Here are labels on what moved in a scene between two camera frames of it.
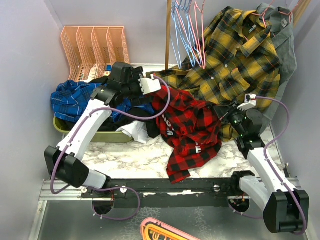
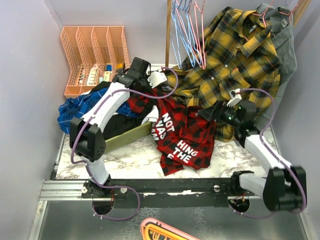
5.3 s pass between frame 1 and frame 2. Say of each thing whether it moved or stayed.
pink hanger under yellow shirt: stayed
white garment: moved
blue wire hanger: stayed
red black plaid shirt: moved
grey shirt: stayed
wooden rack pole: stayed
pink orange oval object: stayed
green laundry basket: moved
